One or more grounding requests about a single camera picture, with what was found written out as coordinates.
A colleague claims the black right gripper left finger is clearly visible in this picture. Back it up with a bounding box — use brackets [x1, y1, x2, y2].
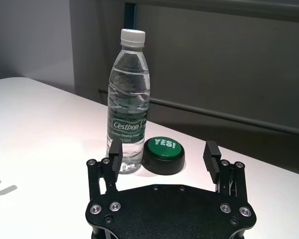
[86, 139, 123, 200]

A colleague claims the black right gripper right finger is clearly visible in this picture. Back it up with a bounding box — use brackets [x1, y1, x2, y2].
[202, 140, 247, 201]

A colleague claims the clear water bottle green label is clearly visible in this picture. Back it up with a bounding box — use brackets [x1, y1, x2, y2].
[106, 28, 150, 174]

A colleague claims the green YES button black base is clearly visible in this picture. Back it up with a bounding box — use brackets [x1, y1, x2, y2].
[142, 136, 186, 175]

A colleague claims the dark grey horizontal rail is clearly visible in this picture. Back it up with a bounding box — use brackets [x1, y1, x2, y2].
[98, 87, 299, 137]

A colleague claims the blue metal post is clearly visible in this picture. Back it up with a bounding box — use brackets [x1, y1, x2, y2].
[124, 2, 138, 31]

